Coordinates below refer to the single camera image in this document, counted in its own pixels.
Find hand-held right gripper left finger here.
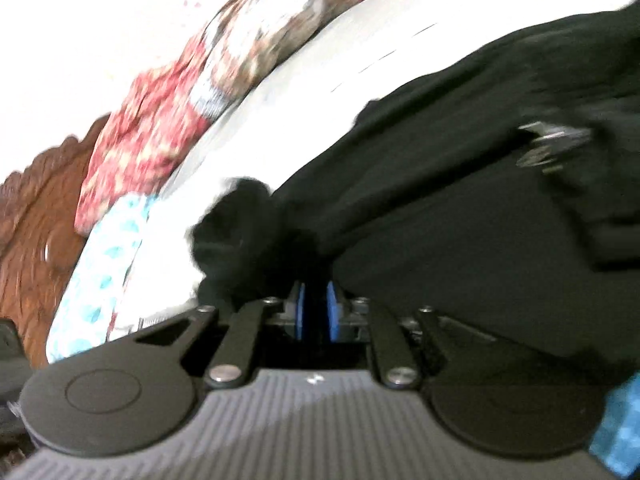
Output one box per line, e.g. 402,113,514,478
124,282,307,391

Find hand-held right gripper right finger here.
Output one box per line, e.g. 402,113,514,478
326,282,499,391

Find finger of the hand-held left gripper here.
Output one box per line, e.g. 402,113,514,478
516,119,594,174

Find black pants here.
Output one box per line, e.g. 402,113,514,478
187,7,640,386

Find teal patterned pillow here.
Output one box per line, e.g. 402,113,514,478
46,192,157,363

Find red floral quilt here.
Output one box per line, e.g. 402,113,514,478
75,0,417,236

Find patterned bedsheet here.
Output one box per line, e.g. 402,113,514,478
107,0,640,467

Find wooden headboard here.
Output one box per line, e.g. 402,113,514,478
0,114,110,363

